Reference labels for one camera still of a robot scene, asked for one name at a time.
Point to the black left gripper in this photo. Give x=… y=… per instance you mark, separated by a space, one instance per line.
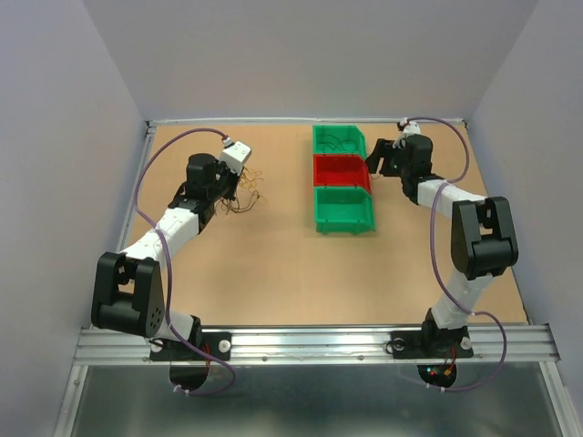
x=220 y=167

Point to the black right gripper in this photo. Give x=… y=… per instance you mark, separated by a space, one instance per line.
x=383 y=148

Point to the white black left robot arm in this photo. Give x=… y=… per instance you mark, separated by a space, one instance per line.
x=128 y=294

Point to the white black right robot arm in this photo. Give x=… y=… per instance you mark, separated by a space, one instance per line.
x=483 y=245

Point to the red plastic bin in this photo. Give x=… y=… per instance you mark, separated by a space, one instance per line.
x=340 y=170

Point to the far green plastic bin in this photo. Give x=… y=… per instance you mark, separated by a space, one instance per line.
x=330 y=139

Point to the green plastic bin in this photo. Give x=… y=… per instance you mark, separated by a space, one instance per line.
x=330 y=139
x=343 y=210

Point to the near green plastic bin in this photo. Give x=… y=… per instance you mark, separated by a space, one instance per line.
x=343 y=210

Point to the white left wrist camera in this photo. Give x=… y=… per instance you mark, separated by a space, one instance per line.
x=235 y=155

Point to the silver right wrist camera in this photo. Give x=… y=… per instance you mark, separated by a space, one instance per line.
x=406 y=128

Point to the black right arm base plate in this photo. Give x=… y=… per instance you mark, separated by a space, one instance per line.
x=416 y=345

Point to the aluminium mounting rail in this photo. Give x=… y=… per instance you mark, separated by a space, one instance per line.
x=300 y=346

